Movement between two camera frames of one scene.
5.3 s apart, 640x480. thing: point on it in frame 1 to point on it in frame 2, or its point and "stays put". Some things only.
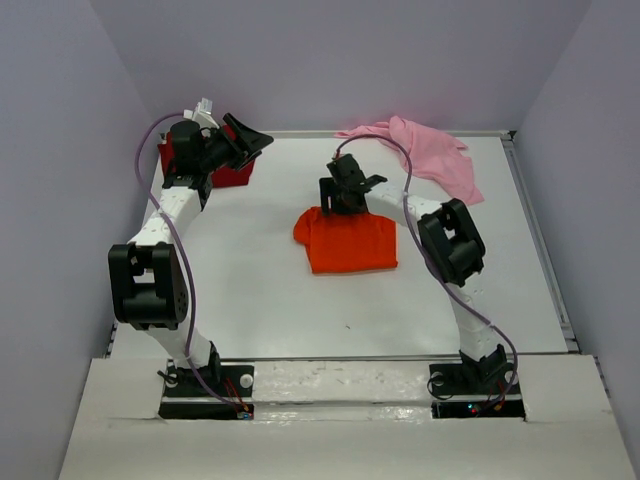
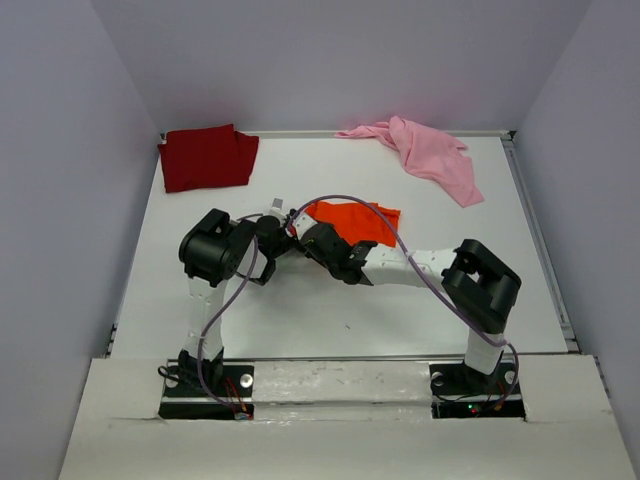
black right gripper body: (339, 202) to (332, 268)
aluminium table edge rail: (510, 139) stays put
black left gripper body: (214, 156) to (285, 242)
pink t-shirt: (436, 159) stays put
